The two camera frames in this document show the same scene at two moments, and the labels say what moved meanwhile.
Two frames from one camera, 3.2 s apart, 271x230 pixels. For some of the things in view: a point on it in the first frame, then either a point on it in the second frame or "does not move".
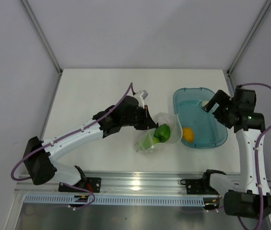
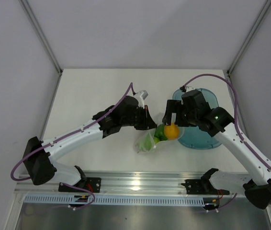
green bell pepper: (163, 132) does not move
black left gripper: (147, 122) does not move
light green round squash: (155, 140) does not move
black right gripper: (221, 98) to (175, 106)
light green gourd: (147, 143) does not move
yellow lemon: (188, 134) to (171, 132)
